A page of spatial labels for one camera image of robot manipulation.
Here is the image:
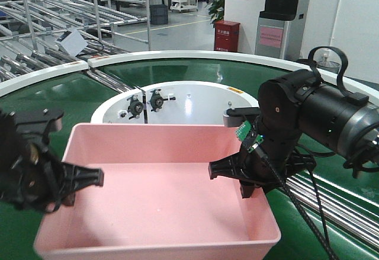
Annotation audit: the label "black bearing mount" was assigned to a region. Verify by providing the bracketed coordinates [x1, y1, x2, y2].
[149, 88, 176, 112]
[127, 95, 144, 120]

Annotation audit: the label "steel conveyor rollers right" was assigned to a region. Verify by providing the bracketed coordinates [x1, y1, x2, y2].
[287, 174, 378, 251]

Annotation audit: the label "metal roller rack shelving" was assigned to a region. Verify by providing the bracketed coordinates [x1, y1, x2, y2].
[1, 0, 150, 82]

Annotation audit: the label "grey black water dispenser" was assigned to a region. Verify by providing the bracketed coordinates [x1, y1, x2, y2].
[255, 0, 298, 59]

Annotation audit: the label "red fire extinguisher cabinet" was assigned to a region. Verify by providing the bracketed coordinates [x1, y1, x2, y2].
[214, 20, 240, 52]

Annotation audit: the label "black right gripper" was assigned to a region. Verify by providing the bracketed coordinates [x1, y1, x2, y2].
[208, 116, 316, 198]

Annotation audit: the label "black braided cable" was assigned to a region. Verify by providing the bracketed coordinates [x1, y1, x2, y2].
[254, 144, 340, 260]

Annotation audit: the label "green circular conveyor belt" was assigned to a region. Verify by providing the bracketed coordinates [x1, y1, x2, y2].
[1, 66, 378, 259]

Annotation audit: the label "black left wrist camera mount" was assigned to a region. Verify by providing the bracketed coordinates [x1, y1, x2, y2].
[11, 108, 64, 145]

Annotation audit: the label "white control box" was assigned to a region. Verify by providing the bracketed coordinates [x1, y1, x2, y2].
[55, 28, 88, 57]

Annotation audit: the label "white inner conveyor ring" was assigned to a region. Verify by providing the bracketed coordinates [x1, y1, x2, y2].
[90, 81, 260, 125]

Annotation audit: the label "black bearing mount right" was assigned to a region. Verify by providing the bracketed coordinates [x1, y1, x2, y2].
[149, 88, 176, 112]

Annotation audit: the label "white outer conveyor rim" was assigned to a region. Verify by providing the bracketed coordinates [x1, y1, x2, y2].
[0, 50, 379, 108]

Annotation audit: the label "wire mesh waste basket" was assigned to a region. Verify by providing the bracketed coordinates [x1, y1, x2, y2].
[317, 60, 341, 74]

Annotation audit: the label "green circuit board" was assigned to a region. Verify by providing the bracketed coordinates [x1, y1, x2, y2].
[235, 121, 264, 153]

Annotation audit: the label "steel conveyor rollers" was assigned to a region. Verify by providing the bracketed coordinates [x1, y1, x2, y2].
[287, 174, 378, 251]
[84, 69, 134, 93]

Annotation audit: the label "dark plastic crate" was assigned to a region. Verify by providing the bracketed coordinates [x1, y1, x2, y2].
[150, 4, 168, 25]

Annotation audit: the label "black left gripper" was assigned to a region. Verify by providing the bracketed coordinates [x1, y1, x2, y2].
[1, 111, 104, 213]

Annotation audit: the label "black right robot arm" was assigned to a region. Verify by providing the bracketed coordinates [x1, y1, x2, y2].
[208, 69, 378, 198]

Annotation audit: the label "black bearing mount left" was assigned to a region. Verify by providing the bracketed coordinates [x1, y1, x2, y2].
[127, 95, 144, 120]

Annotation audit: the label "pink plastic bin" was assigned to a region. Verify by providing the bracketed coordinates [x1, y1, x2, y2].
[34, 123, 281, 259]

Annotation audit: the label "steel conveyor rollers left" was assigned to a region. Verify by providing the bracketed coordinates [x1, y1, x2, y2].
[84, 69, 134, 93]

